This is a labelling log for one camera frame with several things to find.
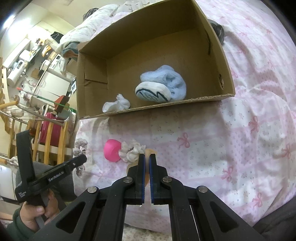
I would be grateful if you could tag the pink plush toy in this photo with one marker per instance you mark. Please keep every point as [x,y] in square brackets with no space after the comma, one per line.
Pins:
[111,149]

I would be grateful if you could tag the yellow wooden chair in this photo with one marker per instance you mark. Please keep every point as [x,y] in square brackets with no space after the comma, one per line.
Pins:
[49,139]

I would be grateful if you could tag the small white sock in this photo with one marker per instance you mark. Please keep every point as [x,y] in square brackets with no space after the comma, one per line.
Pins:
[120,104]

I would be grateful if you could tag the dark grey striped cloth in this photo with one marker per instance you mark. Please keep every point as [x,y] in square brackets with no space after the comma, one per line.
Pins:
[218,29]

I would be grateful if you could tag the beige fluffy scrunchie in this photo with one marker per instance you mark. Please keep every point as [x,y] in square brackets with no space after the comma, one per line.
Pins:
[130,153]

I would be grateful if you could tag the pink bow-patterned quilt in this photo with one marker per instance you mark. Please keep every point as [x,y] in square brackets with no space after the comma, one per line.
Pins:
[241,148]

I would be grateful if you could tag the light blue rolled socks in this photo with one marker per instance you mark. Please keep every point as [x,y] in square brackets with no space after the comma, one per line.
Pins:
[162,85]

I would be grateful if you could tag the grey floral scrunchie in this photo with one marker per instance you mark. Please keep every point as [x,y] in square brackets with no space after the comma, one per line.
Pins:
[80,147]

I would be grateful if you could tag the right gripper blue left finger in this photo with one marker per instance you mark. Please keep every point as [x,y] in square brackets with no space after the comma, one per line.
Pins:
[140,180]

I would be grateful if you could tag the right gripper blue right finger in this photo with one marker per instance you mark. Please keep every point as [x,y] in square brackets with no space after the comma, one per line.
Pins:
[154,178]

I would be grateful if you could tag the white floral duvet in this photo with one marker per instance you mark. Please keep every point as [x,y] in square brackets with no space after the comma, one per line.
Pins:
[94,22]

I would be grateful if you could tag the open brown cardboard box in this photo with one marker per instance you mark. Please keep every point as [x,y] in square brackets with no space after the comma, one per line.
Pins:
[173,33]

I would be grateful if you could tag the white water heater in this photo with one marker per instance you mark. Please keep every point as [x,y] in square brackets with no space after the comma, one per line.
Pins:
[15,73]

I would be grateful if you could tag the person's left hand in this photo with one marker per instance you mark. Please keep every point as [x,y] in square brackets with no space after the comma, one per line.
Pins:
[28,213]

